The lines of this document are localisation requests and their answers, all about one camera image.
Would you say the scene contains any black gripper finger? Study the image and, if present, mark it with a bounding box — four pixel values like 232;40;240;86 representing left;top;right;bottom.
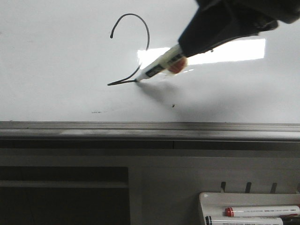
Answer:
178;0;279;58

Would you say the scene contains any black whiteboard marker with tape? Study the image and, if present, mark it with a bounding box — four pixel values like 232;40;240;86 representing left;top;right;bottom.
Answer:
135;44;187;82

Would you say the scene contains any black capped whiteboard marker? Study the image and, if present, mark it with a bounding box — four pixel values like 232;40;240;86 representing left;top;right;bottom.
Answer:
205;216;284;225

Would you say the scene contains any red capped whiteboard marker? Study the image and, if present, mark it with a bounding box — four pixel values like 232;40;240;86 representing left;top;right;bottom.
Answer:
224;205;300;217

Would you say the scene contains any white marker tray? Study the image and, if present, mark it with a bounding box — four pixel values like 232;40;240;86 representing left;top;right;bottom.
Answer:
199;192;300;225

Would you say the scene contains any white whiteboard with aluminium frame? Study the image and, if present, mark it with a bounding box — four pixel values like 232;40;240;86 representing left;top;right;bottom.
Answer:
0;0;300;141

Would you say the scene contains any dark wall hook left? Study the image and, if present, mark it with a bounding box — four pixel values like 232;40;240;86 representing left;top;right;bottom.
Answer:
220;181;226;193

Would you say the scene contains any dark wall hook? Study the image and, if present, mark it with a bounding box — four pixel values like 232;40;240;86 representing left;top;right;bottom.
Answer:
245;182;252;194
220;181;226;193

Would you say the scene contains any dark wall hook middle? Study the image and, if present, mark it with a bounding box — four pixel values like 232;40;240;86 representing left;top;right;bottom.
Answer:
245;182;252;194

